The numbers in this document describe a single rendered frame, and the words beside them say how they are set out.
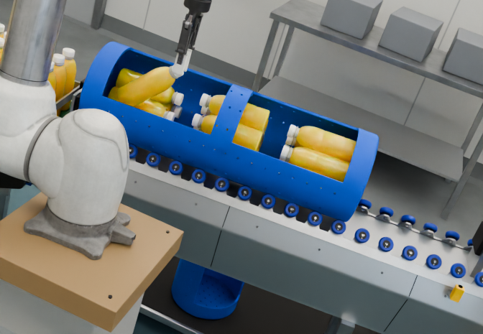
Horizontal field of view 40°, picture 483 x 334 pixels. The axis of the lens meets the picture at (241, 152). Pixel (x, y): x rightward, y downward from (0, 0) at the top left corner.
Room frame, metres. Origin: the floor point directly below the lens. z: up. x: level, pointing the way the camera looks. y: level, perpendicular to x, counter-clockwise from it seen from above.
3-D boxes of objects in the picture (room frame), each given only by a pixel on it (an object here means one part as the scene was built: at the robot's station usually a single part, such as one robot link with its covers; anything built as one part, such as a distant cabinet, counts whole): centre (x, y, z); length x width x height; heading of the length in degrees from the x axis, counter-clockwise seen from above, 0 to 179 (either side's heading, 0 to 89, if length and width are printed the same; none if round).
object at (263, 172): (1.86, 0.06, 1.09); 0.88 x 0.28 x 0.28; 86
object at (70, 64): (2.03, 0.65, 1.00); 0.07 x 0.07 x 0.19
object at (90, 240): (1.21, 0.28, 1.08); 0.22 x 0.18 x 0.06; 83
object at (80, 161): (1.21, 0.31, 1.22); 0.18 x 0.16 x 0.22; 82
